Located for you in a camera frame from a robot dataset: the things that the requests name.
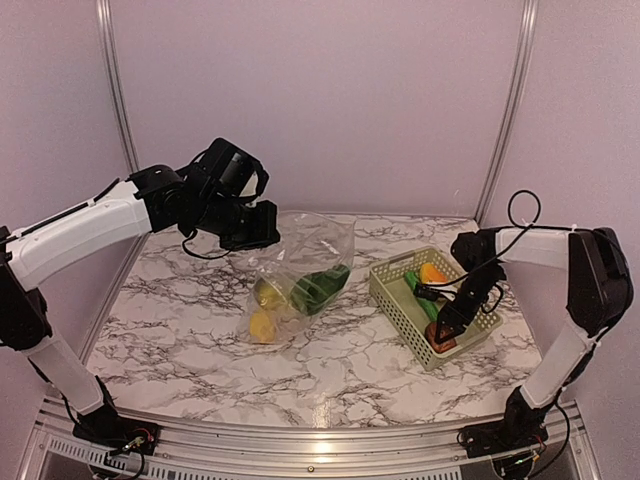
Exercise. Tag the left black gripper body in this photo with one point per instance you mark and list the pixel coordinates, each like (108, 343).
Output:
(239, 231)

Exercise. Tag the clear zip top bag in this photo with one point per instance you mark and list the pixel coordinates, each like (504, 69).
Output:
(294, 281)

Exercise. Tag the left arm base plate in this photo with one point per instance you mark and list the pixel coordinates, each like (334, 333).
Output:
(122, 436)

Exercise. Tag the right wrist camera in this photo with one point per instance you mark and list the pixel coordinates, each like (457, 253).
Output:
(430, 292)

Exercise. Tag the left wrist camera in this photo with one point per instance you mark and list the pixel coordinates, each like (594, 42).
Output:
(224, 170)

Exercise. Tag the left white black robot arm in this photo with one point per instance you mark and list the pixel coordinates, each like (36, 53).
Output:
(149, 201)

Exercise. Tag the beige perforated plastic basket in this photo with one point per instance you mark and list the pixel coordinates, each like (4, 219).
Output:
(391, 284)

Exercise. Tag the brown bread bun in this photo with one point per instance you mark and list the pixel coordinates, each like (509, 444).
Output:
(430, 335)

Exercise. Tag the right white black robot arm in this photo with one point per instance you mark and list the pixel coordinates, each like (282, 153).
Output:
(599, 292)

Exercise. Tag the green white bok choy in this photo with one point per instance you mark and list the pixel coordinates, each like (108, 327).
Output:
(313, 292)

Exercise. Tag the front aluminium rail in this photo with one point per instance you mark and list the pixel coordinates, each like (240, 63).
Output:
(191, 449)

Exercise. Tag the right aluminium frame post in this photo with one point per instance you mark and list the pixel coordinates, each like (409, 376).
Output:
(515, 93)

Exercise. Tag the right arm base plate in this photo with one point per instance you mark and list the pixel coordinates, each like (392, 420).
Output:
(495, 437)

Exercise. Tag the left aluminium frame post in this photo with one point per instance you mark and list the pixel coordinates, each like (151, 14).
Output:
(110, 55)

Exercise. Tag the green cucumber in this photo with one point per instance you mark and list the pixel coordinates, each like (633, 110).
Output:
(430, 308)

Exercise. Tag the aluminium frame post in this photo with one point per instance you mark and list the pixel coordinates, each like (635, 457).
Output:
(110, 55)
(515, 93)

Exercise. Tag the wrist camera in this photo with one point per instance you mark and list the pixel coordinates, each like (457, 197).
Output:
(430, 292)
(224, 170)

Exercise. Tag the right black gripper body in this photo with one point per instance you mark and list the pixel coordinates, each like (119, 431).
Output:
(481, 279)

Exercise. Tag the yellow lemon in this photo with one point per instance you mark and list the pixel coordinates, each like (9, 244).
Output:
(267, 296)
(262, 329)

